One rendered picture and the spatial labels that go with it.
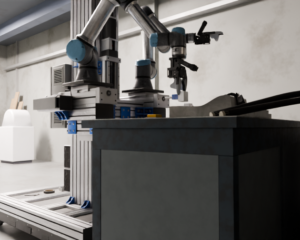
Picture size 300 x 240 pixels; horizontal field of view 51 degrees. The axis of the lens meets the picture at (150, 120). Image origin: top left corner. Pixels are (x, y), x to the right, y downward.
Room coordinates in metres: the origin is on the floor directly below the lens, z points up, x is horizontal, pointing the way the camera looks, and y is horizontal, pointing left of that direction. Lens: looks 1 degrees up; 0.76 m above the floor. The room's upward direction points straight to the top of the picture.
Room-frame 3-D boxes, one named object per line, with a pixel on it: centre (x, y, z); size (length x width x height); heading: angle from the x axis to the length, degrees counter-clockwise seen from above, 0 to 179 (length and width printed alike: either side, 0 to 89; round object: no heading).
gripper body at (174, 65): (1.69, -0.15, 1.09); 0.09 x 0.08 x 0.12; 55
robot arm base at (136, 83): (2.29, 0.05, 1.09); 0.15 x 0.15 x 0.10
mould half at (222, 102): (1.80, -0.39, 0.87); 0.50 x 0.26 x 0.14; 55
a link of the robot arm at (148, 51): (2.42, 0.01, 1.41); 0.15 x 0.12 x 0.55; 164
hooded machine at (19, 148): (7.02, 3.00, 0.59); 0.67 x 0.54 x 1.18; 47
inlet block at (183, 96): (1.70, -0.14, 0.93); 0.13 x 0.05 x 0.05; 55
